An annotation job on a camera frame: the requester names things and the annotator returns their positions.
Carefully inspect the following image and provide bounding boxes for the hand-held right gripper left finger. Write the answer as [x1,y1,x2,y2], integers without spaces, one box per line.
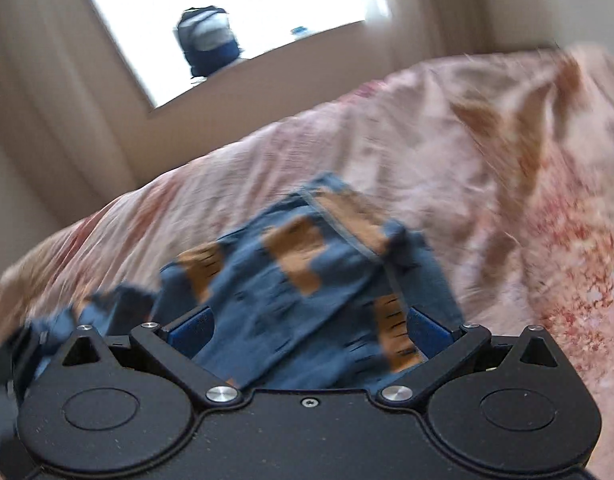
[61,307,244,407]

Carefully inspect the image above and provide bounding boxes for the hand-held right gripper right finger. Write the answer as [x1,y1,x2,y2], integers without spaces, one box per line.
[377,307,562,407]

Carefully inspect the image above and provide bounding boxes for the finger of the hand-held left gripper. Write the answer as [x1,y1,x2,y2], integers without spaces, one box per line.
[0,326,46,401]

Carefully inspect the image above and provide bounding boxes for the blue pants with orange print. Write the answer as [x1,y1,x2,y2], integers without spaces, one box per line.
[27,172,465,393]

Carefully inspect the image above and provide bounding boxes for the pink floral blanket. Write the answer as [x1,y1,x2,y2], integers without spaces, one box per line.
[0,42,614,480]

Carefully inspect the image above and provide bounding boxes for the beige curtain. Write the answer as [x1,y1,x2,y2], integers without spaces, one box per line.
[0,0,152,241]
[382,0,492,58]

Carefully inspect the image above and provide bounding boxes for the blue and grey backpack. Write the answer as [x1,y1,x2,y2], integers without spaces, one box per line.
[174,6,245,78]

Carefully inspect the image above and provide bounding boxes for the window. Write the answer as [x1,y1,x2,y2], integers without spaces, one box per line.
[72,0,394,111]

